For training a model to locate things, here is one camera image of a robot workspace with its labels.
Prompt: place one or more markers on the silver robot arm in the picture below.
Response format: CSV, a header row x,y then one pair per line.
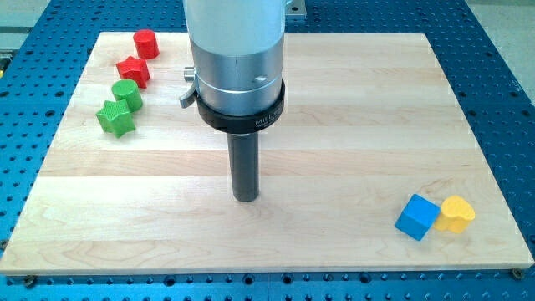
x,y
237,51

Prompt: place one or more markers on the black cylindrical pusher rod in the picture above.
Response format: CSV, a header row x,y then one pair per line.
x,y
243,157

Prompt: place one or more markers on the light wooden board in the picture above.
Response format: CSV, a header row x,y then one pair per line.
x,y
369,120

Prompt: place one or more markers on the green cylinder block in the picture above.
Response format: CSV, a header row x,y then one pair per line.
x,y
128,90

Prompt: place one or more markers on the green star block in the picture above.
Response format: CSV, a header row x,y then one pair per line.
x,y
115,118

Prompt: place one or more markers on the red star block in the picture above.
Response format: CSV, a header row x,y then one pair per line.
x,y
135,69

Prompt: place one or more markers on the blue cube block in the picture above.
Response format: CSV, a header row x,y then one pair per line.
x,y
417,217

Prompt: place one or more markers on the red cylinder block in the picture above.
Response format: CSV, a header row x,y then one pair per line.
x,y
146,44

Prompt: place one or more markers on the yellow heart block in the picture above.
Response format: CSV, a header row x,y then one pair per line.
x,y
456,214

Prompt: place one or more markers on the blue perforated metal table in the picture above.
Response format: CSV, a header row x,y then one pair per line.
x,y
43,75

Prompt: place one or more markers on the grey metal bracket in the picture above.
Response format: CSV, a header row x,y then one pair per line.
x,y
296,10

